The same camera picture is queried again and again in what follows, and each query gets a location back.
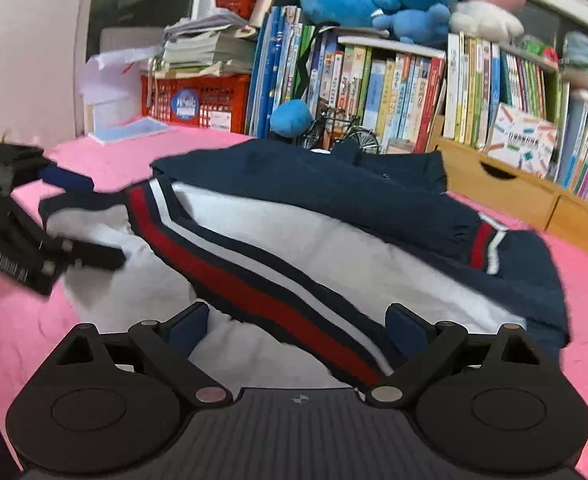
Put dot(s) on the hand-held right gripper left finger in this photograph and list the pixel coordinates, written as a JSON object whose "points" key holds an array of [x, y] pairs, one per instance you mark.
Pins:
{"points": [[191, 327]]}

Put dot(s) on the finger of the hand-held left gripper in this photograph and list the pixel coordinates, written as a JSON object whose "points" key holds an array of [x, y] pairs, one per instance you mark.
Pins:
{"points": [[68, 180], [93, 257]]}

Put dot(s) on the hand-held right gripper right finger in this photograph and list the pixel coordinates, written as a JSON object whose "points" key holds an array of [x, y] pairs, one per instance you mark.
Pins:
{"points": [[406, 327]]}

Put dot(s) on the navy and white jacket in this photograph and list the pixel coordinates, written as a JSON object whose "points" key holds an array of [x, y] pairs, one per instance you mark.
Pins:
{"points": [[324, 200]]}

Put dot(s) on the light blue notebook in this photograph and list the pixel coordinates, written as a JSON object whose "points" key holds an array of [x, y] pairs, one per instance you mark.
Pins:
{"points": [[128, 131]]}

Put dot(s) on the white storage box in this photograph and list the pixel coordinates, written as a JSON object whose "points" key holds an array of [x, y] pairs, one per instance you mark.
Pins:
{"points": [[118, 90]]}

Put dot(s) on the wooden drawer organizer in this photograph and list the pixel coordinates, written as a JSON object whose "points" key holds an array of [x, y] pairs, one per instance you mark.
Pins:
{"points": [[504, 195]]}

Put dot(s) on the red plastic crate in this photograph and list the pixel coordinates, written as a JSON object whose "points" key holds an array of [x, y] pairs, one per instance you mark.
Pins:
{"points": [[223, 97]]}

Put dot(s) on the clear plastic container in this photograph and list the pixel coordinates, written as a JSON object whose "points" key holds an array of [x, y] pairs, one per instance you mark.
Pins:
{"points": [[399, 146]]}

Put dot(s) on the stack of papers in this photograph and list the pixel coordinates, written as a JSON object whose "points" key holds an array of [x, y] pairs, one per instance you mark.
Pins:
{"points": [[203, 50]]}

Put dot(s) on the black model bicycle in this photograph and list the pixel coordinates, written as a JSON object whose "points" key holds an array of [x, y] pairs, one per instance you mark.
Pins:
{"points": [[359, 140]]}

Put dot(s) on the colourful printed box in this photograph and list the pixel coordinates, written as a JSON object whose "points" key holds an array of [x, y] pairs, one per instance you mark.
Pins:
{"points": [[524, 140]]}

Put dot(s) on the round blue plush ball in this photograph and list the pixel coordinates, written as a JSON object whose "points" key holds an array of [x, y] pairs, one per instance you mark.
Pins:
{"points": [[291, 117]]}

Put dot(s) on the row of colourful paperback books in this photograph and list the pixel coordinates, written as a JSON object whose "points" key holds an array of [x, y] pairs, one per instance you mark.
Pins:
{"points": [[399, 95]]}

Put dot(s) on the row of thin blue workbooks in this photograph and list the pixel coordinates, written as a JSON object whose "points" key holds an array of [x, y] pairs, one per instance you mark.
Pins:
{"points": [[269, 60]]}

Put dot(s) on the row of upright storybooks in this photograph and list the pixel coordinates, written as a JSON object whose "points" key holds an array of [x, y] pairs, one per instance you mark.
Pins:
{"points": [[474, 90]]}

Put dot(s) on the white shelf board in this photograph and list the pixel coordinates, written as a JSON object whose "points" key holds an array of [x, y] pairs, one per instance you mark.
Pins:
{"points": [[389, 45]]}

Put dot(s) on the small blue plush toy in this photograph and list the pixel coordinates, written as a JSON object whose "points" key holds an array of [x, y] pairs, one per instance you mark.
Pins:
{"points": [[414, 22]]}

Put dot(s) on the green red plush toy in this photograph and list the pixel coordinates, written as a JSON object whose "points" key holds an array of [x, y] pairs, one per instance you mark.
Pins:
{"points": [[539, 50]]}

